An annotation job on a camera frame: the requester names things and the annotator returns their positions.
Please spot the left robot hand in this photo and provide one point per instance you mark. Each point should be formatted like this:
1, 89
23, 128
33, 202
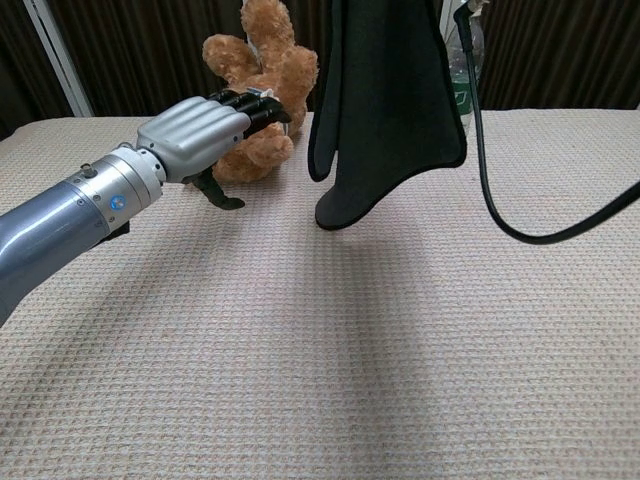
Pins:
195, 135

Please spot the dark pleated curtain panel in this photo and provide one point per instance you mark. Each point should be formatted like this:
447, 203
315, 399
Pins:
125, 45
20, 65
560, 50

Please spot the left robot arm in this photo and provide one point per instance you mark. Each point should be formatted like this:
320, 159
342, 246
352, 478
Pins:
50, 235

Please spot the water bottle green cap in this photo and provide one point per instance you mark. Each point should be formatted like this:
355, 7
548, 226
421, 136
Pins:
459, 97

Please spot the brown teddy bear plush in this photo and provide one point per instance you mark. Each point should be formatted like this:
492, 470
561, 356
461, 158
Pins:
265, 155

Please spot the beige woven tablecloth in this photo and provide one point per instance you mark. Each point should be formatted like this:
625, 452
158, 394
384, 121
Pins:
350, 350

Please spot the pink cloth with black trim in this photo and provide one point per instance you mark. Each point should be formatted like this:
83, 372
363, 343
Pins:
385, 125

